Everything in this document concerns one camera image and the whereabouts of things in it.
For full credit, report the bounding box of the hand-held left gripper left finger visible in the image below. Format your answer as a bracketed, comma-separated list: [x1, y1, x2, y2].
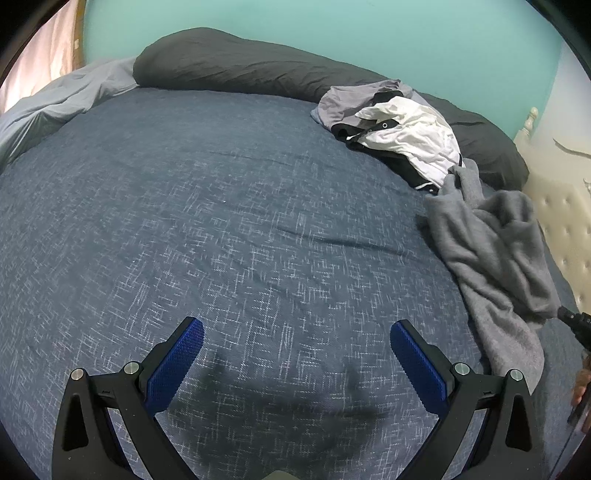
[52, 316, 205, 480]

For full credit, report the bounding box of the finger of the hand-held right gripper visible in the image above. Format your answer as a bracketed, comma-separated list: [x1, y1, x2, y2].
[556, 306, 591, 344]

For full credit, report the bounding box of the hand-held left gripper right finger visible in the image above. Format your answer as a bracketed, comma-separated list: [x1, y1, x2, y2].
[390, 319, 543, 480]

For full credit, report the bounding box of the grey knit sweater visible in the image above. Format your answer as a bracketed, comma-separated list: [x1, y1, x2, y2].
[424, 158, 561, 393]

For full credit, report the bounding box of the person's right hand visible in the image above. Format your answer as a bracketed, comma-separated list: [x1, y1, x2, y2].
[570, 368, 591, 409]

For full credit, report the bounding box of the cream tufted headboard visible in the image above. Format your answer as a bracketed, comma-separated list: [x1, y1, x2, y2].
[512, 106, 591, 319]

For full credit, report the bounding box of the blue patterned bed cover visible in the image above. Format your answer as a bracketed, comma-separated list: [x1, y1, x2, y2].
[0, 85, 591, 480]

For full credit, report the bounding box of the white grey jacket black trim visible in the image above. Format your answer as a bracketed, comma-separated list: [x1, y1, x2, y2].
[310, 79, 464, 191]

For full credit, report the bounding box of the light grey blanket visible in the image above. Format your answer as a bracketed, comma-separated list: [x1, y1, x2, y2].
[0, 58, 139, 167]

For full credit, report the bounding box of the dark grey long pillow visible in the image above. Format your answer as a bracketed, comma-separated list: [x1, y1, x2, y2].
[133, 28, 529, 190]

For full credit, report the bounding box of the pink curtain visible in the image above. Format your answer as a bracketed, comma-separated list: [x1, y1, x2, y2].
[0, 0, 86, 114]

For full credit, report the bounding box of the wooden window frame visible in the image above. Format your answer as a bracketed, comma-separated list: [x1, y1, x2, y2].
[71, 0, 89, 71]

